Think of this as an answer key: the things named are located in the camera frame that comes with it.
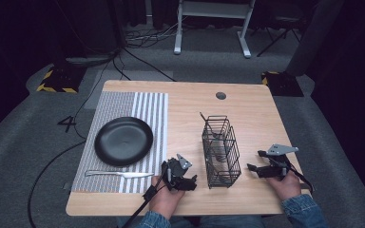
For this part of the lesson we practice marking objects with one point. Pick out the grey slanted stand post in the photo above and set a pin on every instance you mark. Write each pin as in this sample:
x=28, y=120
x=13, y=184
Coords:
x=316, y=34

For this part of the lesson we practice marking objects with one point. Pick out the black round plate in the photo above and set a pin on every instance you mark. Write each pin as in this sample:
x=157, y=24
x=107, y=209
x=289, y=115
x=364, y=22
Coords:
x=123, y=141

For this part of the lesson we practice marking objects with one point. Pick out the white metal desk frame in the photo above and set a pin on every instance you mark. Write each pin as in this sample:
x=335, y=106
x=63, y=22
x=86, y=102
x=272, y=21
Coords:
x=214, y=9

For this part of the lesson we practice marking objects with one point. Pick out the person's legs in jeans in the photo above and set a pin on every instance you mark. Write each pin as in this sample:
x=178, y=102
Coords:
x=202, y=222

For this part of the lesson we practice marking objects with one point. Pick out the grey round table grommet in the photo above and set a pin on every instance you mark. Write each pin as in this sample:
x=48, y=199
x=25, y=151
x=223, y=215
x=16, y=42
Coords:
x=220, y=95

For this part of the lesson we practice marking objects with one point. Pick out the person's left hand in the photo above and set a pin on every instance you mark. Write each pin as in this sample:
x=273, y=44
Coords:
x=164, y=199

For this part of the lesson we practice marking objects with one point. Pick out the person's right hand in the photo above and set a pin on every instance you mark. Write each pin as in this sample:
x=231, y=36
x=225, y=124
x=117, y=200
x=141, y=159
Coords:
x=285, y=186

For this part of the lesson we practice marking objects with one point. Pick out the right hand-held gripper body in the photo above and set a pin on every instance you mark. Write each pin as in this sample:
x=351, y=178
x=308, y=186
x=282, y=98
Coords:
x=278, y=161

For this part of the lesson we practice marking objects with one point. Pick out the grey striped placemat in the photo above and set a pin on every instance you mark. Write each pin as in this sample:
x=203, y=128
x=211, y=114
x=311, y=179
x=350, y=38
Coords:
x=114, y=104

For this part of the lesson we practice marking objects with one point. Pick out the black yellow striped stand base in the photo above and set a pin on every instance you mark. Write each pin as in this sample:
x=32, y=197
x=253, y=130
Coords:
x=283, y=84
x=61, y=79

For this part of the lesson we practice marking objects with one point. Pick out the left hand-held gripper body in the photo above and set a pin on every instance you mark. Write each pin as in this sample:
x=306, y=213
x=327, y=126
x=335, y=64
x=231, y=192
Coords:
x=175, y=169

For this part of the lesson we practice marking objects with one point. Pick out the black tripod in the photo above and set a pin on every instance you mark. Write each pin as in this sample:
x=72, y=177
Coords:
x=280, y=31

